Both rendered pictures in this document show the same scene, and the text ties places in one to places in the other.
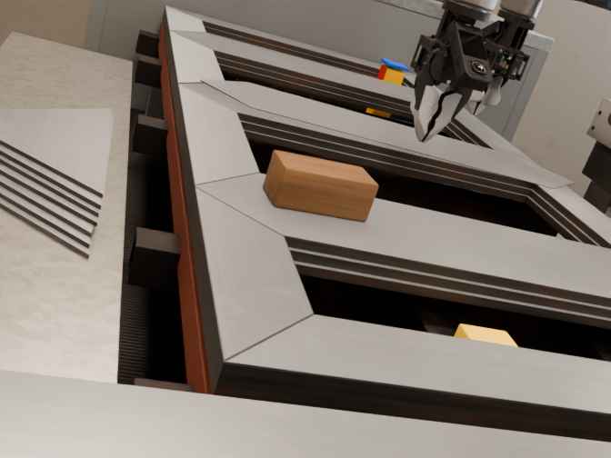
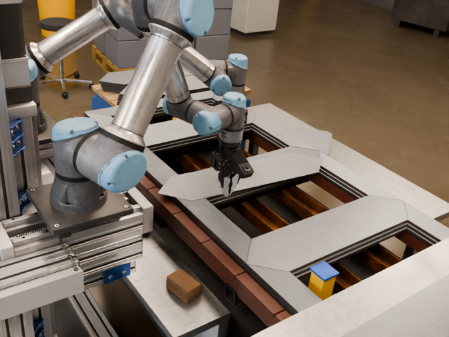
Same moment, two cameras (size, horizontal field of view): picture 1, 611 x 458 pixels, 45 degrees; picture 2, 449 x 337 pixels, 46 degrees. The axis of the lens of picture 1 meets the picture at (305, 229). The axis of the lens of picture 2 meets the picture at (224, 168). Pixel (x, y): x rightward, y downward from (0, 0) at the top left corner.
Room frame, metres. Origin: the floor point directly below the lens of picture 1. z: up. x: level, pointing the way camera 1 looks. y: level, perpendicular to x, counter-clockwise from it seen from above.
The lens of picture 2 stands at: (2.98, -0.79, 1.85)
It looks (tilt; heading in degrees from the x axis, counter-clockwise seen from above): 29 degrees down; 160
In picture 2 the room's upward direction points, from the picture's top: 6 degrees clockwise
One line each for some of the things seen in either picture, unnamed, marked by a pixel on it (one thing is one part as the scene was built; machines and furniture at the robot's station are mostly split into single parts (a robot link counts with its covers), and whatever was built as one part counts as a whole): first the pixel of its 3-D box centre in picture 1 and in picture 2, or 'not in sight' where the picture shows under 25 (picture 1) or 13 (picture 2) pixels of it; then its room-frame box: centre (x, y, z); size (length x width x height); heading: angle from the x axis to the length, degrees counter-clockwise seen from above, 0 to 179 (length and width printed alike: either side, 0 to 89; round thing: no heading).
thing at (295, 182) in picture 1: (320, 185); not in sight; (0.84, 0.00, 0.87); 0.12 x 0.06 x 0.05; 114
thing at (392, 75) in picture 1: (381, 103); (317, 299); (1.97, -0.09, 0.78); 0.05 x 0.05 x 0.19; 19
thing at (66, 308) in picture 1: (40, 142); (329, 155); (1.04, 0.42, 0.74); 1.20 x 0.26 x 0.03; 19
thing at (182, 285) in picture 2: not in sight; (183, 285); (1.76, -0.44, 0.70); 0.10 x 0.06 x 0.05; 30
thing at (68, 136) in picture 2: not in sight; (77, 145); (1.72, -0.74, 1.20); 0.13 x 0.12 x 0.14; 35
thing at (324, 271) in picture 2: (394, 66); (324, 273); (1.97, -0.09, 0.88); 0.06 x 0.06 x 0.02; 19
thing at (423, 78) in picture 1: (430, 83); not in sight; (1.14, -0.11, 0.99); 0.05 x 0.02 x 0.09; 109
